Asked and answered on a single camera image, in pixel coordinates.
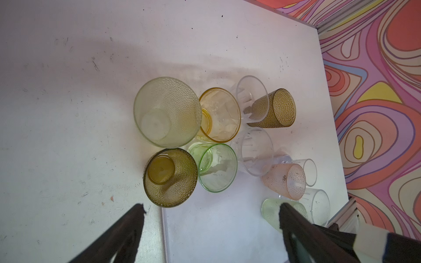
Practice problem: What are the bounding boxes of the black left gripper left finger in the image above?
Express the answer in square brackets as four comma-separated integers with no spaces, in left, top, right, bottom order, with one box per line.
[71,203,146,263]

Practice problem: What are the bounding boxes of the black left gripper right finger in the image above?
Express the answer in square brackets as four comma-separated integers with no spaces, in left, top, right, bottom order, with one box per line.
[278,203,359,263]

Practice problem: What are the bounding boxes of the pale green textured cup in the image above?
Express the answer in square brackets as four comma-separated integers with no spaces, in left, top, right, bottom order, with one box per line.
[261,198,308,233]

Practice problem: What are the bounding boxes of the pink cup back row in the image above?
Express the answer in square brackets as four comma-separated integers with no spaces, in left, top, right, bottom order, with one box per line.
[260,163,306,200]

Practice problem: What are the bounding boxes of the small clear cup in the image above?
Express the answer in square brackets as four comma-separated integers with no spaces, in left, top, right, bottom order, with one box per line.
[291,158,318,187]

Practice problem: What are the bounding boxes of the clear cup front row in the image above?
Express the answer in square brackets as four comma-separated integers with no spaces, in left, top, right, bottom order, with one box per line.
[230,127,274,177]

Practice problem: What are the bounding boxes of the clear cup row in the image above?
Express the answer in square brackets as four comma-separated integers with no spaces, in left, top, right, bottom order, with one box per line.
[229,75,269,123]
[230,127,274,177]

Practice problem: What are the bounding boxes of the pale yellow textured cup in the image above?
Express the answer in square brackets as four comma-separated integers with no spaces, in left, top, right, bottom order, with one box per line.
[133,77,202,149]

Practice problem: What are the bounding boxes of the brown olive textured cup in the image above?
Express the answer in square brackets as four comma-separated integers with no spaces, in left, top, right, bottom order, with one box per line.
[248,88,296,128]

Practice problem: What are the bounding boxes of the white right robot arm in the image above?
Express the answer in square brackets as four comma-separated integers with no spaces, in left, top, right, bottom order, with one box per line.
[318,224,421,263]

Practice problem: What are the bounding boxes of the lavender tray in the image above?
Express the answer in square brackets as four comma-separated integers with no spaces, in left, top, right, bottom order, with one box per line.
[162,172,288,263]

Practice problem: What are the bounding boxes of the amber yellow cup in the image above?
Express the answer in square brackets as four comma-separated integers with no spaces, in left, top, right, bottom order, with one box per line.
[196,87,241,143]

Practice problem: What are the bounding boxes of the clear cup back row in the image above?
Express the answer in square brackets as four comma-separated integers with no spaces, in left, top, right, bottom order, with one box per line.
[229,75,269,123]

